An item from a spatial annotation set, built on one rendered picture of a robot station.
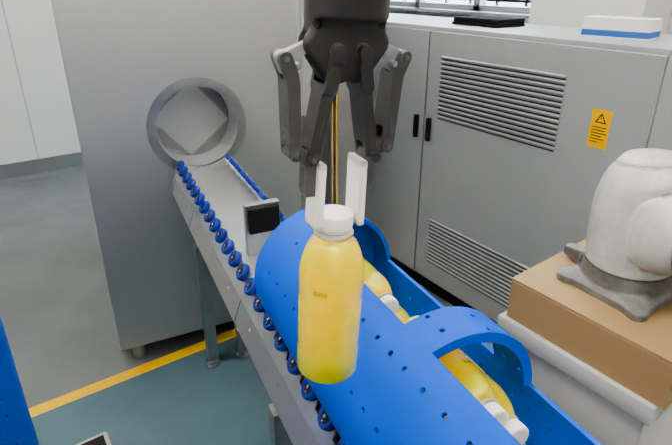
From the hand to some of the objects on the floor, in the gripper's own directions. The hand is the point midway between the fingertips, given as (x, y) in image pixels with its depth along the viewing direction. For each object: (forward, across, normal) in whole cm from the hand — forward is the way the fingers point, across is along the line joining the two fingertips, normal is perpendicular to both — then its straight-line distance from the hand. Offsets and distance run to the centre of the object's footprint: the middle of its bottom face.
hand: (336, 193), depth 51 cm
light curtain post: (+145, -59, -97) cm, 184 cm away
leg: (+148, -19, -151) cm, 212 cm away
